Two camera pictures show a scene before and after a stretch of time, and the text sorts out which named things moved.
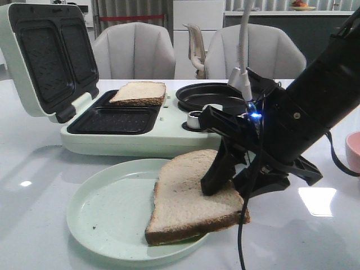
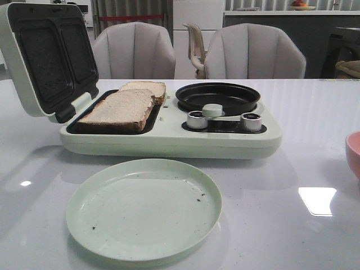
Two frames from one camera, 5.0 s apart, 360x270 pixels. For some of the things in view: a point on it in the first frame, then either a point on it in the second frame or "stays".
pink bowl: [352, 151] stays
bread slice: [181, 211] → [121, 111]
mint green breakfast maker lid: [50, 49] stays
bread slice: [140, 93] stays
